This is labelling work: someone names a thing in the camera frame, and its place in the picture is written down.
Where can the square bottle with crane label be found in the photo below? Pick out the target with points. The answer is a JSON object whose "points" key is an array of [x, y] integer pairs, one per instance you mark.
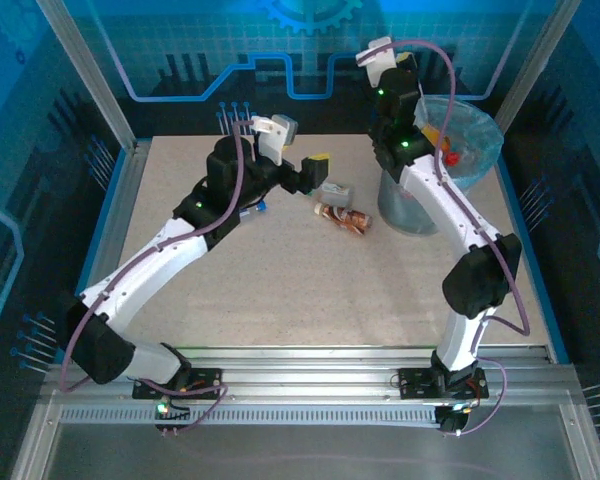
{"points": [[337, 192]]}

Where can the blue-label water bottle blue cap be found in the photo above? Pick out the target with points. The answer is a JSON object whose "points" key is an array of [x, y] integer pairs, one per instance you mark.
{"points": [[260, 206]]}

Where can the brown coffee drink bottle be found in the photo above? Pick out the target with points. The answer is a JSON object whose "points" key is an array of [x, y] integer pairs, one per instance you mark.
{"points": [[347, 220]]}

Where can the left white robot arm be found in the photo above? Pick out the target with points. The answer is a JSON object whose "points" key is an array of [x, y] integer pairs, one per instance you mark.
{"points": [[145, 270]]}

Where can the clear blue plastic bin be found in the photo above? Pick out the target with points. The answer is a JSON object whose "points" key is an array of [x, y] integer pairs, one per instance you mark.
{"points": [[480, 135]]}

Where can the aluminium frame post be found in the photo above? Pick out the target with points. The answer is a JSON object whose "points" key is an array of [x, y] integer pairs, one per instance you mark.
{"points": [[540, 55], [87, 70]]}

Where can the aluminium front rail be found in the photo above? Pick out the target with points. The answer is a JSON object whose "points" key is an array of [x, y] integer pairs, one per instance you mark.
{"points": [[305, 380]]}

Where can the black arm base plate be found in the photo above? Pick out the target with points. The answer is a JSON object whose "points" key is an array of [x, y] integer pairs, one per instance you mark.
{"points": [[205, 376], [415, 382]]}

